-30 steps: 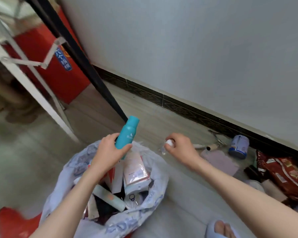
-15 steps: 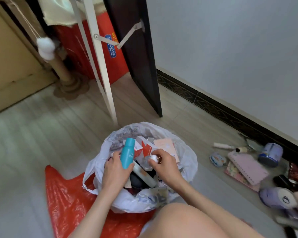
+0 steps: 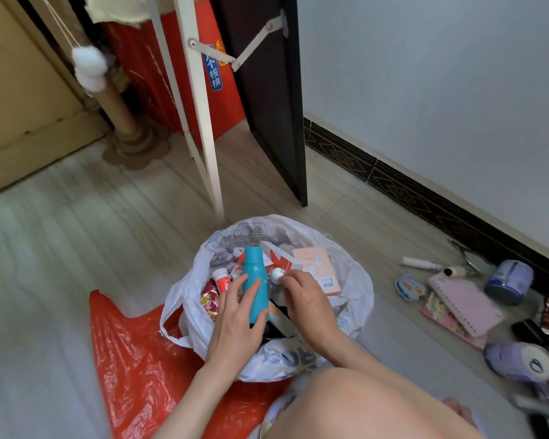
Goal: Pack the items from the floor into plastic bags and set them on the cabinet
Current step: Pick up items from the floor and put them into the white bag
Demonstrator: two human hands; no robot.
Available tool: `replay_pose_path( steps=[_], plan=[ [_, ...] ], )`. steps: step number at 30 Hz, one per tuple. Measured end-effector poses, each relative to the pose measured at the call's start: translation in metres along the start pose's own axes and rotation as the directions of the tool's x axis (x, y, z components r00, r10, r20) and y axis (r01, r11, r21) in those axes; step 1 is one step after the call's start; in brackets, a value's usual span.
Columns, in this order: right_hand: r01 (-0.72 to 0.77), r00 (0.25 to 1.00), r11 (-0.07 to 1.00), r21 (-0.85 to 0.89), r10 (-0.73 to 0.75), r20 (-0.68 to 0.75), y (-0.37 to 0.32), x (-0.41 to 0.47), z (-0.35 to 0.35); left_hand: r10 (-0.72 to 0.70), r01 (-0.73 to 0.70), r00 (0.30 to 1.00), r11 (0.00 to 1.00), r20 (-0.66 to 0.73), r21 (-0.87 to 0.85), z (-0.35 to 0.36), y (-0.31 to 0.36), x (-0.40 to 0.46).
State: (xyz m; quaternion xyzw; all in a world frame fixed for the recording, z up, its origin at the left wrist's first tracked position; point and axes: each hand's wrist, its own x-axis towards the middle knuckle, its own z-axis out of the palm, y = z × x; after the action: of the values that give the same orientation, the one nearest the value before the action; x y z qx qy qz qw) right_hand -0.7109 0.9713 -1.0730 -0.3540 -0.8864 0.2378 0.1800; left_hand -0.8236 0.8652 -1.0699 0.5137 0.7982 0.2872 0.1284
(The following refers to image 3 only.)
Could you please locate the red cardboard box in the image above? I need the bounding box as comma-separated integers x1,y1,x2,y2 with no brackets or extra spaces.
102,0,247,147

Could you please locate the blue cartoon small tin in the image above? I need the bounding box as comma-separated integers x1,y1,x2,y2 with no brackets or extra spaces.
394,274,427,302

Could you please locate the white metal folding stand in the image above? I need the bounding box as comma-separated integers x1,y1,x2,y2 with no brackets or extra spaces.
144,0,288,223

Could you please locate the black leaning board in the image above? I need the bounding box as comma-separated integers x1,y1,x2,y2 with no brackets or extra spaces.
209,0,309,208

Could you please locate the white printed plastic bag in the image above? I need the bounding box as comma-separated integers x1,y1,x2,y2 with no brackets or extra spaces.
159,214,375,384

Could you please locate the person's right foot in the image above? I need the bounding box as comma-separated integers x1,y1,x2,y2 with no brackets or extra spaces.
441,396,479,428

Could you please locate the lavender drink can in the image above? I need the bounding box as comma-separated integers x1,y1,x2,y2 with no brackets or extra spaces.
483,341,549,385

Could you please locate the beige wooden cabinet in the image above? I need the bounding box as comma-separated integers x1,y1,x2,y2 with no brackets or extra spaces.
0,0,110,201

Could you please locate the red pink packet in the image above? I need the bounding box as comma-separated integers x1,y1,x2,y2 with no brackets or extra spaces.
420,291,488,351

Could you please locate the teal bottle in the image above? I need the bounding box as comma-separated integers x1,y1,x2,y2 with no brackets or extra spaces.
242,245,270,325

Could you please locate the lavender left slipper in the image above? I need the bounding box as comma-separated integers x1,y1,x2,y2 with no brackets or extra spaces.
258,379,312,439

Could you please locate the lavender slipper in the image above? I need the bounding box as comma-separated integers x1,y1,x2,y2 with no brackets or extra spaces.
258,379,312,439
466,406,491,439

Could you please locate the pink spiral notebook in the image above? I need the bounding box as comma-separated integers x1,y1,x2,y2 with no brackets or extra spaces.
428,273,506,338

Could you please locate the person's left forearm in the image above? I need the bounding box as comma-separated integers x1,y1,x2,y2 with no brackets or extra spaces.
153,360,253,439

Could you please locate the peach pink box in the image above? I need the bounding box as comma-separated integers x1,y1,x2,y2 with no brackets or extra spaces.
292,245,342,296

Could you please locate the red tube white cap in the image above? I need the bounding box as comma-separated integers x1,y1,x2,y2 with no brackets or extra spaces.
210,267,232,296

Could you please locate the blue white can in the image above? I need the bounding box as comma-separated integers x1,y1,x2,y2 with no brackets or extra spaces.
484,259,535,307

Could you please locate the person's left hand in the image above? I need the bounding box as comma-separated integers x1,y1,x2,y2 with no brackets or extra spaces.
204,274,270,376

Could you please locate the person's right hand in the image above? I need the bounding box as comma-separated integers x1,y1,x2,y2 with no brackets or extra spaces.
279,269,344,358

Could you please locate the lavender right slipper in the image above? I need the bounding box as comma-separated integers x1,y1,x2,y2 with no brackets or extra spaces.
466,406,491,439

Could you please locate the brown bottle black cap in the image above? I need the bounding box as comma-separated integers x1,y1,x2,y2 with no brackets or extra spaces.
511,318,549,385

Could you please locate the red plastic bag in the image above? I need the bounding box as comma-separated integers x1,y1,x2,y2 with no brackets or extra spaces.
89,290,293,439

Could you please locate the cardboard cat scratching post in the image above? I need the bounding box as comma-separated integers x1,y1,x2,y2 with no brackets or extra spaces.
36,0,171,171

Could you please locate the long white box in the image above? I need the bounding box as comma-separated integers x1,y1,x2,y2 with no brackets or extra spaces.
260,241,298,275

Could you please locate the black slab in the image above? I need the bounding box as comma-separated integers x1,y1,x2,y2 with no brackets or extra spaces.
528,413,549,439

